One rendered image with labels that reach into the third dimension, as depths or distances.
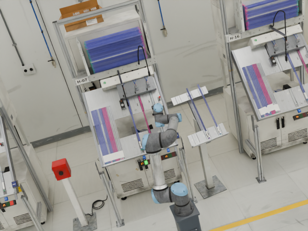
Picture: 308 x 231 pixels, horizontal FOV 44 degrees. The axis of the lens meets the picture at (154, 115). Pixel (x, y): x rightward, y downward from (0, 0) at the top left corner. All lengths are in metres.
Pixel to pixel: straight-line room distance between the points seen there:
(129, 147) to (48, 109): 2.13
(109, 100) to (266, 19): 1.60
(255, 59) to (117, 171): 1.70
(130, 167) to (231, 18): 1.73
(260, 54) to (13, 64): 2.97
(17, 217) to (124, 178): 1.12
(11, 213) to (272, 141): 2.73
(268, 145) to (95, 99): 1.85
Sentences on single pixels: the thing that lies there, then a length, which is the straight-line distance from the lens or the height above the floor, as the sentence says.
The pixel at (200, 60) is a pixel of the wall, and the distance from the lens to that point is 5.26.
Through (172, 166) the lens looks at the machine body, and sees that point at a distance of 3.88.
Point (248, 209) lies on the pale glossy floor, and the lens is 3.68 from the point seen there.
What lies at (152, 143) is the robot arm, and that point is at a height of 1.14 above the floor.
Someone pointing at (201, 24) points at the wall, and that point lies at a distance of 5.12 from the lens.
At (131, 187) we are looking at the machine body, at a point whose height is 0.16.
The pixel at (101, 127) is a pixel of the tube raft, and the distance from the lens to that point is 3.42.
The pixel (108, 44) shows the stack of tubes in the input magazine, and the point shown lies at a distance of 3.36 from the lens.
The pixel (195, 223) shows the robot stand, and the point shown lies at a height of 0.45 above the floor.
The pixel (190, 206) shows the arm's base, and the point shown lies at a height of 0.59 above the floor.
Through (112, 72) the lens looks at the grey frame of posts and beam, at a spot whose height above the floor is 1.35.
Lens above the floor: 2.62
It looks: 29 degrees down
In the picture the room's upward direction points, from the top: 14 degrees counter-clockwise
